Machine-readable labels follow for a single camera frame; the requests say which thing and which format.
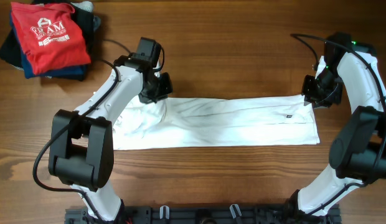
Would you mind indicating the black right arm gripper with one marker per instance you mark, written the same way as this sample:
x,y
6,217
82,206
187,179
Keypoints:
x,y
316,93

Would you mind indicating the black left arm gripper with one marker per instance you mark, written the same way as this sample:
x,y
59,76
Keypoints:
x,y
157,90

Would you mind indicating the white t-shirt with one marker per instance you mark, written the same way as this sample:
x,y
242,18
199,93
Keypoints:
x,y
211,122

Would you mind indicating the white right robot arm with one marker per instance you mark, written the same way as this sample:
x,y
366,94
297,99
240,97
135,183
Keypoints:
x,y
357,156

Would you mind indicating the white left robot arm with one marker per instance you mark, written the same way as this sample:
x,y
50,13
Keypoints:
x,y
81,152

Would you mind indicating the navy blue folded garment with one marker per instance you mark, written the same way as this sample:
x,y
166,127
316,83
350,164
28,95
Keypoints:
x,y
74,72

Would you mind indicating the grey folded garment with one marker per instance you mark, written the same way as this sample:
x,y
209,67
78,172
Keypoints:
x,y
89,7

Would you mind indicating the red folded t-shirt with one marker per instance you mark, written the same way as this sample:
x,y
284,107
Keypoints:
x,y
48,36

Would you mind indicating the black folded garment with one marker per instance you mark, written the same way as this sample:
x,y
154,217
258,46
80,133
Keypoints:
x,y
10,51

